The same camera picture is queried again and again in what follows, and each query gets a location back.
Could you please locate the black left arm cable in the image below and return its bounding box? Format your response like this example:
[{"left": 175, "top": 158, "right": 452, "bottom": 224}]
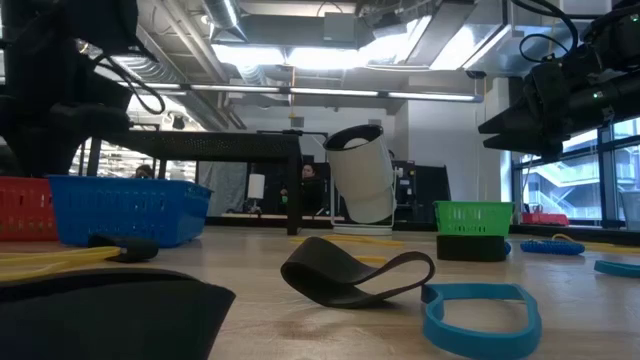
[{"left": 92, "top": 49, "right": 167, "bottom": 116}]

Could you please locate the long ceiling light strip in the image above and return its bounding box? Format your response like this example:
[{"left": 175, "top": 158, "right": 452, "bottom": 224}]
[{"left": 117, "top": 80, "right": 484, "bottom": 104}]

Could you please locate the black machine cabinet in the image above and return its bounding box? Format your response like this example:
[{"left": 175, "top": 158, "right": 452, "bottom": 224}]
[{"left": 391, "top": 158, "right": 452, "bottom": 225}]

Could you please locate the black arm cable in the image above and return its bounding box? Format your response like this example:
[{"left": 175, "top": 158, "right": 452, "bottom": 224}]
[
  {"left": 92, "top": 49, "right": 167, "bottom": 116},
  {"left": 509, "top": 0, "right": 581, "bottom": 65}
]

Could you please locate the silver round ventilation duct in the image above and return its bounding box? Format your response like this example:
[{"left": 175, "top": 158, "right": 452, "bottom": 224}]
[{"left": 202, "top": 0, "right": 249, "bottom": 44}]

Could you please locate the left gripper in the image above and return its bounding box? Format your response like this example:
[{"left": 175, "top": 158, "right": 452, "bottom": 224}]
[{"left": 0, "top": 49, "right": 132, "bottom": 177}]

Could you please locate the red storage bin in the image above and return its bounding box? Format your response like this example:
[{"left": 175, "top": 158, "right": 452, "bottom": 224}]
[{"left": 520, "top": 211, "right": 571, "bottom": 228}]

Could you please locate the black aluminium rig frame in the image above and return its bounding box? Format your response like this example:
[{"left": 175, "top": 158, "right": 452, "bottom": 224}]
[{"left": 204, "top": 212, "right": 640, "bottom": 247}]

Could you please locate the black window frame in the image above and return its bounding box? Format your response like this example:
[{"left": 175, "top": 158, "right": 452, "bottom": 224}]
[{"left": 510, "top": 117, "right": 640, "bottom": 231}]

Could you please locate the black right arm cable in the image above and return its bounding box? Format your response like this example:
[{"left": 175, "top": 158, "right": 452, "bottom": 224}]
[{"left": 509, "top": 0, "right": 581, "bottom": 65}]

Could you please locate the white cylindrical lamp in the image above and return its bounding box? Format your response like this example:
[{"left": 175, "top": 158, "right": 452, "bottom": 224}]
[{"left": 322, "top": 123, "right": 399, "bottom": 236}]

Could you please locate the black perforated metal shelf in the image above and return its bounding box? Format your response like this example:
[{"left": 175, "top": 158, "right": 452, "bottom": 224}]
[{"left": 79, "top": 130, "right": 305, "bottom": 236}]

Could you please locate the yellow rubber band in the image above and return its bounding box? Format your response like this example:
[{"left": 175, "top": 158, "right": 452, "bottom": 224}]
[
  {"left": 551, "top": 232, "right": 640, "bottom": 255},
  {"left": 0, "top": 245, "right": 123, "bottom": 283}
]

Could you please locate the blue plastic basket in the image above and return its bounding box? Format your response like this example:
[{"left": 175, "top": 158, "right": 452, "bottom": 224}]
[{"left": 47, "top": 174, "right": 214, "bottom": 249}]

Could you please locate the small white table lamp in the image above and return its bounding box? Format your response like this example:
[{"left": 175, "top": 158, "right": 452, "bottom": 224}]
[{"left": 246, "top": 172, "right": 267, "bottom": 215}]

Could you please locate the grey ceiling box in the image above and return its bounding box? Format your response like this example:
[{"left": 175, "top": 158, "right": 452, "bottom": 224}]
[{"left": 322, "top": 11, "right": 358, "bottom": 44}]

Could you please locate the red plastic basket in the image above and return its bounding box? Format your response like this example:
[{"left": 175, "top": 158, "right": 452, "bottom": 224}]
[{"left": 0, "top": 175, "right": 60, "bottom": 243}]

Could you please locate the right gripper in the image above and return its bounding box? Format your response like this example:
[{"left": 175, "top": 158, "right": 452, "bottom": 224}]
[{"left": 478, "top": 49, "right": 609, "bottom": 157}]

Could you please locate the small light blue rubber band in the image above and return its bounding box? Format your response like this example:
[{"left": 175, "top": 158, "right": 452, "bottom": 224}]
[{"left": 593, "top": 259, "right": 640, "bottom": 280}]

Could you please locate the green plastic basket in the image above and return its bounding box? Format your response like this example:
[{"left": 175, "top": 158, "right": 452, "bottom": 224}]
[{"left": 432, "top": 200, "right": 515, "bottom": 240}]

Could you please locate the large light blue rubber band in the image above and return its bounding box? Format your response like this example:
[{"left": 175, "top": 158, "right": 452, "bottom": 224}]
[{"left": 420, "top": 282, "right": 544, "bottom": 360}]

